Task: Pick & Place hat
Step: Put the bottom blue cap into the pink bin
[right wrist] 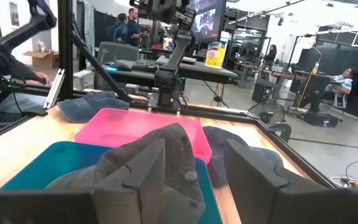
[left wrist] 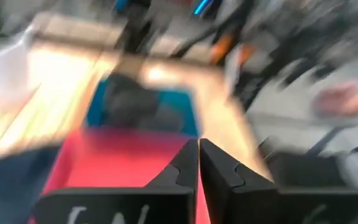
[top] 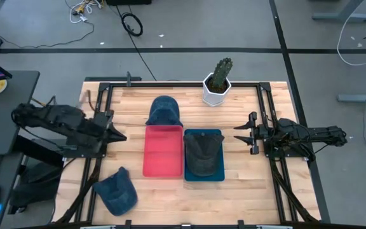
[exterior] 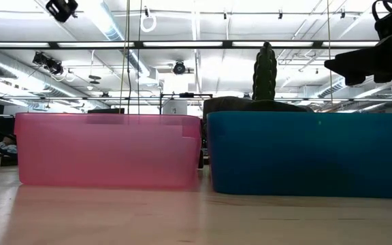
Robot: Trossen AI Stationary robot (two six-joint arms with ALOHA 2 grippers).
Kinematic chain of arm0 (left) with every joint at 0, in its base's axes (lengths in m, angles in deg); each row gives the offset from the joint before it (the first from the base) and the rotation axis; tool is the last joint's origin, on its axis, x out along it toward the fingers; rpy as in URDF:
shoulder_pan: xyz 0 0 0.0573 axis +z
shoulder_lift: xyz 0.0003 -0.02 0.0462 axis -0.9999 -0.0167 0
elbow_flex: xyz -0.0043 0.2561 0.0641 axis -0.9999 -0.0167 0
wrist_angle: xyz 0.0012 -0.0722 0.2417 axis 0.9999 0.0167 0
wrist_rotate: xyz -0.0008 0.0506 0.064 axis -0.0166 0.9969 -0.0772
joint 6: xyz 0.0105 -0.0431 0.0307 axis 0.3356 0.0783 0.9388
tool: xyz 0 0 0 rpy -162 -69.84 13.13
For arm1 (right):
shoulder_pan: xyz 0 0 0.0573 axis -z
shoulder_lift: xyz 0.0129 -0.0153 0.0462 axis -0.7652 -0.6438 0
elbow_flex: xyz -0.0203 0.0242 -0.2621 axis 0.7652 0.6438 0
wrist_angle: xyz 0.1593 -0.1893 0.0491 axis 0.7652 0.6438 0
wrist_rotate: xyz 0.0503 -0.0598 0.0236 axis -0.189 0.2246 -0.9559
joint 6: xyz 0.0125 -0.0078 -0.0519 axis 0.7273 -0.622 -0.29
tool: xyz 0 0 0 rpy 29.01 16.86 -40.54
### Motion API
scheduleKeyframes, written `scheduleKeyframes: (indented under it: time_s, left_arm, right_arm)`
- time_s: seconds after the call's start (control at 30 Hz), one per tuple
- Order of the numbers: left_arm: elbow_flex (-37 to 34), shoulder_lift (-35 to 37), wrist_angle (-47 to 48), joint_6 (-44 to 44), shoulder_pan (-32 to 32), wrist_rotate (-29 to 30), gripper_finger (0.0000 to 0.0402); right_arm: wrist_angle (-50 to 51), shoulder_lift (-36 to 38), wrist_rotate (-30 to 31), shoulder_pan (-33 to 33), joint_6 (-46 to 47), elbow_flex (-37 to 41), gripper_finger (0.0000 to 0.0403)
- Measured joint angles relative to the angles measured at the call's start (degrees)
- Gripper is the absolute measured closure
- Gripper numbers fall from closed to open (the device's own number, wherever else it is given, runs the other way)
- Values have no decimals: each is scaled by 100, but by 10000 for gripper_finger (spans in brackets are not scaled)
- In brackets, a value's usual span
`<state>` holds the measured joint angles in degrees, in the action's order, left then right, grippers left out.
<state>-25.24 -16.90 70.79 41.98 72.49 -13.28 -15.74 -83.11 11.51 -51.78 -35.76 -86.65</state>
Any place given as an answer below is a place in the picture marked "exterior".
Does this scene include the green cactus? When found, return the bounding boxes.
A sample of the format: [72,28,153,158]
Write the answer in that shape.
[252,41,278,102]

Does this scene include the blue plastic bin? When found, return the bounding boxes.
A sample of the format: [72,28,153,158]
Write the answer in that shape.
[206,111,392,199]

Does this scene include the black overhead rig beam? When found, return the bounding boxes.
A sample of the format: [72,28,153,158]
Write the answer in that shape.
[0,39,381,50]

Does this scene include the black ceiling spotlight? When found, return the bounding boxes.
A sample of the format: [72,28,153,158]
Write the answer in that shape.
[172,60,187,76]

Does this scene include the red translucent plastic bin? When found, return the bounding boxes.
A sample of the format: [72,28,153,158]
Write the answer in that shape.
[14,112,203,190]

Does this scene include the black ceiling light cluster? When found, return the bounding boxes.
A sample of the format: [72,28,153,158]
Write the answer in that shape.
[31,50,65,76]

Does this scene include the white hanging cable loop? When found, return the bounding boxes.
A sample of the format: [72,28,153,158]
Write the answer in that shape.
[140,5,158,34]

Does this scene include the black overhead camera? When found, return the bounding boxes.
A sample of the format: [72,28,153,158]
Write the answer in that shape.
[45,0,80,23]

